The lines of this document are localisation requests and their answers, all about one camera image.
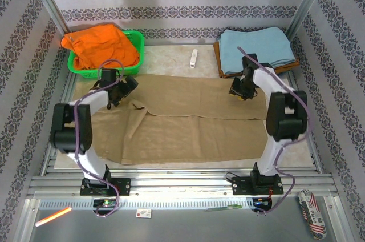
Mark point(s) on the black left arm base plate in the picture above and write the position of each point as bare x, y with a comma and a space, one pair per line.
124, 186

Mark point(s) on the green pen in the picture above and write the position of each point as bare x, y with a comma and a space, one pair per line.
222, 208

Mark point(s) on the brown folded trousers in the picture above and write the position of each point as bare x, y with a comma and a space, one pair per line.
217, 56

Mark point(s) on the rolled flag print pouch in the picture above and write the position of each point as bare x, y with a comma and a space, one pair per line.
312, 215

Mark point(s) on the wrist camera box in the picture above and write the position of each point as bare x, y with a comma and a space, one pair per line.
248, 60
108, 76

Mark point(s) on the green plastic basket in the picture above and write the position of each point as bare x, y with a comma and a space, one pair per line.
114, 72

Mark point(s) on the orange trousers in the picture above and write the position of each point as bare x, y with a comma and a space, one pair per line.
102, 48

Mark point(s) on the small controller board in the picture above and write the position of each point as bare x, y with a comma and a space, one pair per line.
106, 203
261, 203

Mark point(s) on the khaki trousers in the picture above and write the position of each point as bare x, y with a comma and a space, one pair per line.
185, 139

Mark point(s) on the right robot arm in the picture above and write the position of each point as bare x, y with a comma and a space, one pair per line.
285, 119

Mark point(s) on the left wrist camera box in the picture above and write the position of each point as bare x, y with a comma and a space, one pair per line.
108, 76

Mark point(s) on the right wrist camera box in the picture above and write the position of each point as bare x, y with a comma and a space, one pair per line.
248, 60

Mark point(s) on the white remote control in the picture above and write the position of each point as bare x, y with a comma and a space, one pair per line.
193, 59

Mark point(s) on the orange stick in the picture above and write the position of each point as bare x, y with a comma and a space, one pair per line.
54, 216

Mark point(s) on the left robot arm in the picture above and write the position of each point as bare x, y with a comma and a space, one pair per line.
71, 128

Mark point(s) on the aluminium rail frame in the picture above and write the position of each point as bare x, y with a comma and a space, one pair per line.
182, 183

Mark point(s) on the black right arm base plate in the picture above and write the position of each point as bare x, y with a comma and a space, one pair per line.
242, 185

